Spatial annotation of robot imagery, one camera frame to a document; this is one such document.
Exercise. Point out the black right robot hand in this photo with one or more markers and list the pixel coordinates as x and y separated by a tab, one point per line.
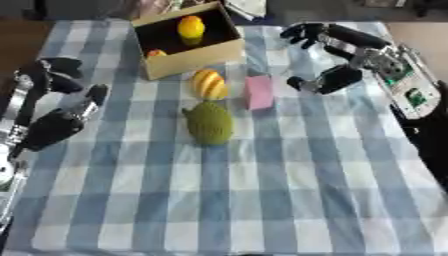
344	75

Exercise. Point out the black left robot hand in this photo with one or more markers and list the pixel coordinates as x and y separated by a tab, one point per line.
49	128

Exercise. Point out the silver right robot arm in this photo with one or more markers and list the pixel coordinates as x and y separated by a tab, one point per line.
411	100

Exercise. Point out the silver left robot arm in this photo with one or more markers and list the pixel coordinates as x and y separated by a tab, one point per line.
10	156

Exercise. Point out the tan cardboard box black inside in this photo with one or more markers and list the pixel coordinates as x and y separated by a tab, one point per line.
189	41

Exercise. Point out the pink block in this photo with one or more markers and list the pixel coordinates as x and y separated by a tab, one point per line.
259	92

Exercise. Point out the yellow orange striped toy fruit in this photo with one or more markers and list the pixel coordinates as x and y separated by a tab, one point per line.
209	84

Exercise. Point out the green knitted toy fruit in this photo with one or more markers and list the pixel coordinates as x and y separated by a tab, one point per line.
209	123

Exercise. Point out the yellow toy lemon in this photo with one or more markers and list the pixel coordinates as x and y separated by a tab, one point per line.
191	27

